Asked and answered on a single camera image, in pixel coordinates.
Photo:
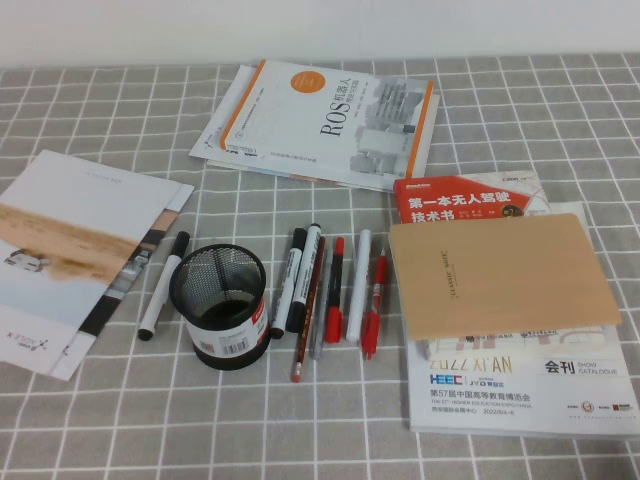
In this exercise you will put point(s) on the white pen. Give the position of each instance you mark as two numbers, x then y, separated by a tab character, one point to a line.
357	290

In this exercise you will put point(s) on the red gel pen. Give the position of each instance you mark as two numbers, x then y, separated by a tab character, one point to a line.
378	280

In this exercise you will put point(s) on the grey pen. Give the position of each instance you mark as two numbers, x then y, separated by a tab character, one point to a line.
320	320

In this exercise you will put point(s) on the black mesh pen holder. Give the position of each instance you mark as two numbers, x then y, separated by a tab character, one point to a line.
225	340

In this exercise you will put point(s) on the thick white marker black caps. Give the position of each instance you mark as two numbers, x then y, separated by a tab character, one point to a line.
286	280
305	275

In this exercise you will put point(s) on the thin white booklet orange edge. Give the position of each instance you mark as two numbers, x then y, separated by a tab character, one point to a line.
300	175

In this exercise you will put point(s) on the dark red pencil with eraser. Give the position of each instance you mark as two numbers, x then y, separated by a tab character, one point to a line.
307	320

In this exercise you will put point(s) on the black marker red caps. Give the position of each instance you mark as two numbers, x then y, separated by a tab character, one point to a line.
334	320

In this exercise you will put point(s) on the white ROS book orange spine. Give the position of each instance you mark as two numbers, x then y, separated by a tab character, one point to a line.
300	125

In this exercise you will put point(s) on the red book white title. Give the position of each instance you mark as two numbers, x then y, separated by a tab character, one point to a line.
450	200

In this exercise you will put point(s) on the slim white marker black caps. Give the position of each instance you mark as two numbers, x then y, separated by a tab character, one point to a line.
162	285

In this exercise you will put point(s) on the white brochure dark stripe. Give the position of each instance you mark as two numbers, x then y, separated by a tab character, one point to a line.
145	255

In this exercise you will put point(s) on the tan kraft notebook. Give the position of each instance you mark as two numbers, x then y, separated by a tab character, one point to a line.
500	275

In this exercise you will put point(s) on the white HEEC show catalogue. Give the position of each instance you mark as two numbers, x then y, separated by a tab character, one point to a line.
500	400

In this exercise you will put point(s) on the white brochure sandy photo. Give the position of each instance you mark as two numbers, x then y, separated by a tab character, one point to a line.
75	225

